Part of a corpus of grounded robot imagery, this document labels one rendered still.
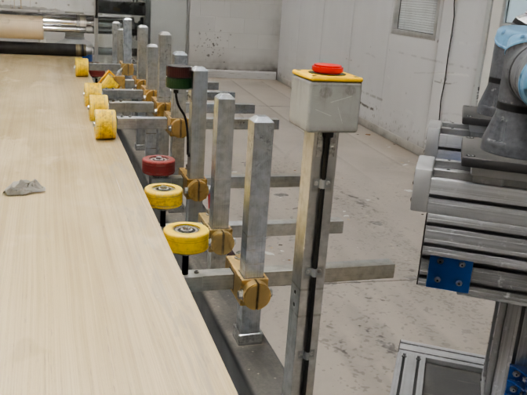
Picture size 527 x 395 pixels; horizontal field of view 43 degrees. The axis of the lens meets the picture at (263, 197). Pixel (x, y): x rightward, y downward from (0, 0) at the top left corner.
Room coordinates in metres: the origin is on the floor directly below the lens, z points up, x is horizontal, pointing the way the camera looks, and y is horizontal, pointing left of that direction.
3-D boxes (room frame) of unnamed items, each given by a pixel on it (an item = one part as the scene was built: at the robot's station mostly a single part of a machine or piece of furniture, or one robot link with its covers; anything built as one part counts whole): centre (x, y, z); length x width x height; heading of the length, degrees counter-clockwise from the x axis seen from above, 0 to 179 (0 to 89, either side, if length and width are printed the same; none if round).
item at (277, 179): (1.66, 0.07, 0.84); 0.43 x 0.03 x 0.04; 108
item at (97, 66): (3.07, 0.60, 0.95); 0.50 x 0.04 x 0.04; 108
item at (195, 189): (1.61, 0.18, 0.85); 0.14 x 0.06 x 0.05; 18
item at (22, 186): (1.29, 0.48, 0.91); 0.09 x 0.07 x 0.02; 142
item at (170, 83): (1.57, 0.21, 1.10); 0.06 x 0.06 x 0.02
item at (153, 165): (1.60, 0.26, 0.85); 0.08 x 0.08 x 0.11
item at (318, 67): (0.87, -0.07, 1.22); 0.04 x 0.04 x 0.02
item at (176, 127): (1.85, 0.26, 0.95); 0.14 x 0.06 x 0.05; 18
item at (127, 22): (3.01, 0.64, 0.93); 0.04 x 0.04 x 0.48; 18
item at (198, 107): (1.59, 0.17, 0.90); 0.04 x 0.04 x 0.48; 18
